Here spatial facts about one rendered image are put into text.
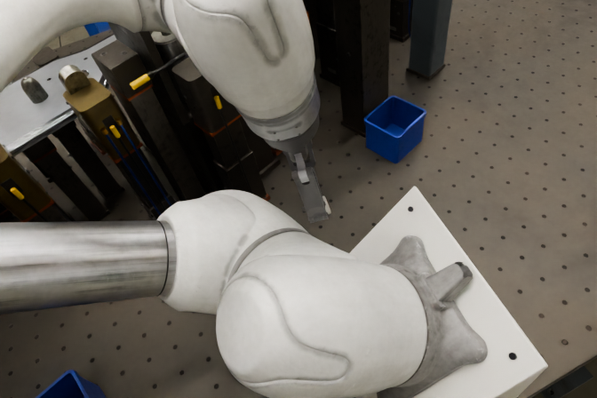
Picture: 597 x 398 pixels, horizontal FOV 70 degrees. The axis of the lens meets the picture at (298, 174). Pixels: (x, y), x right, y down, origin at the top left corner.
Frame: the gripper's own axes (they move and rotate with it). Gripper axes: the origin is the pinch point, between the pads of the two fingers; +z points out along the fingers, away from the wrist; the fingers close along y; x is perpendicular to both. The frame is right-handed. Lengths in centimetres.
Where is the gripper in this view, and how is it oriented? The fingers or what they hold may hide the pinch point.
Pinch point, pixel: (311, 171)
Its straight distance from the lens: 68.3
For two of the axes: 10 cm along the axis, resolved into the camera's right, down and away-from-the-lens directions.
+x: 9.6, -2.6, -0.9
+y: 2.0, 9.0, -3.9
